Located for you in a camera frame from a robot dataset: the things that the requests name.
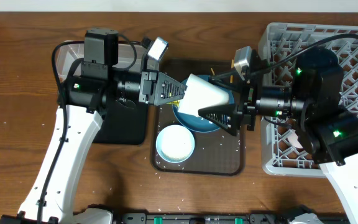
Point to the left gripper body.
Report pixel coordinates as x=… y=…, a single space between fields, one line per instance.
x=145 y=86

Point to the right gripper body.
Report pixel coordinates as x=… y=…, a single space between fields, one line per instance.
x=249 y=107

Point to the white green cup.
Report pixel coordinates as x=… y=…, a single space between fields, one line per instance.
x=201 y=94

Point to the light blue rice bowl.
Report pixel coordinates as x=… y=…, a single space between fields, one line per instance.
x=175 y=143

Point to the yellow green snack wrapper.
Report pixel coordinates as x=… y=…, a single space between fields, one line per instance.
x=176 y=102

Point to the pink cup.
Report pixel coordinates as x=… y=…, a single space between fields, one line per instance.
x=293 y=140

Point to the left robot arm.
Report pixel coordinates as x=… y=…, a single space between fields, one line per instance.
x=83 y=98

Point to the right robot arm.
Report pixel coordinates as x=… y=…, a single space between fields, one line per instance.
x=310 y=106

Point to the grey dishwasher rack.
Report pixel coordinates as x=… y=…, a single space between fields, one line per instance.
x=278 y=41

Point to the clear plastic bin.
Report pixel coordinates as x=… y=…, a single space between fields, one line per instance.
x=70 y=59

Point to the brown serving tray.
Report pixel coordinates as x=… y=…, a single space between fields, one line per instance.
x=216 y=153

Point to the black plastic tray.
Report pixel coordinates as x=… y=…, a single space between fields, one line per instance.
x=123 y=125

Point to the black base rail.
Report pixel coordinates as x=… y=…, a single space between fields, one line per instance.
x=197 y=219

